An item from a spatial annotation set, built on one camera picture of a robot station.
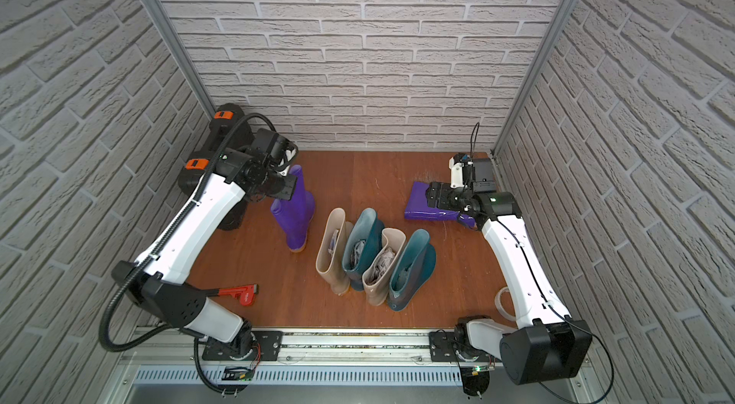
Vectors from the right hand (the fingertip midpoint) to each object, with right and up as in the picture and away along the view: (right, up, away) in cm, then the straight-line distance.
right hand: (445, 193), depth 78 cm
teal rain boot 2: (-10, -21, -2) cm, 23 cm away
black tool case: (-70, +8, -1) cm, 70 cm away
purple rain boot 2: (-4, -7, +21) cm, 22 cm away
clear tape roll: (+16, -32, +2) cm, 36 cm away
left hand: (-42, +3, -2) cm, 43 cm away
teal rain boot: (-22, -13, -2) cm, 26 cm away
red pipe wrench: (-57, -30, +3) cm, 65 cm away
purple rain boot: (-40, -5, -8) cm, 41 cm away
